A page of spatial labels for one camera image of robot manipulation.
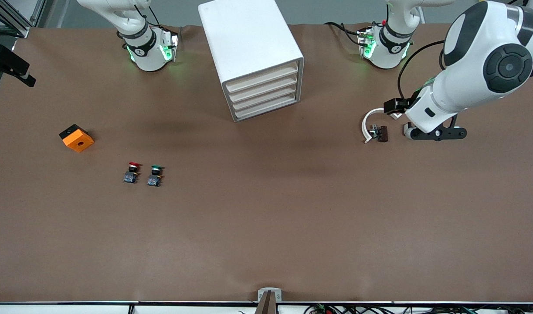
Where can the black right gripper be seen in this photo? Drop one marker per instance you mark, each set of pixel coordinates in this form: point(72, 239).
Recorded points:
point(5, 61)

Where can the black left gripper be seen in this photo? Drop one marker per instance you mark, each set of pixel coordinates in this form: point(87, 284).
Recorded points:
point(395, 106)

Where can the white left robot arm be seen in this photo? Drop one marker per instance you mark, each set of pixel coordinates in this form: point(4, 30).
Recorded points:
point(466, 87)

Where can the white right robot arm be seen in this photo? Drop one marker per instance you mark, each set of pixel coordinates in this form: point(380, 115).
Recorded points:
point(148, 52)

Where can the white curved plastic piece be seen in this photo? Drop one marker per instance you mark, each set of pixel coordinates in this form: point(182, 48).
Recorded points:
point(368, 117)

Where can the small brown electrical component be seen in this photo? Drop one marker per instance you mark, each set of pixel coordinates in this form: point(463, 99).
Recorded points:
point(381, 133)

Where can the orange cube block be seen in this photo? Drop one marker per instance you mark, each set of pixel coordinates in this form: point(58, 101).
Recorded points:
point(78, 140)

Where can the aluminium frame bars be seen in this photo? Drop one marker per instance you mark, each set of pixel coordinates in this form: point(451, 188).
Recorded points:
point(24, 31)

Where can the red push button switch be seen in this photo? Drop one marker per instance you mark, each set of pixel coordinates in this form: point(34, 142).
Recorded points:
point(130, 177)

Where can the green push button switch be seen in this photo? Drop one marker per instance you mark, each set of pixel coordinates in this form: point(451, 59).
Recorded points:
point(154, 179)

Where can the metal table edge bracket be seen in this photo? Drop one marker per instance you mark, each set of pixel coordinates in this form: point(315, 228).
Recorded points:
point(262, 294)

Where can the white table edge rail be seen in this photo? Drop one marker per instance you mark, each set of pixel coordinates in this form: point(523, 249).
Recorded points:
point(74, 309)

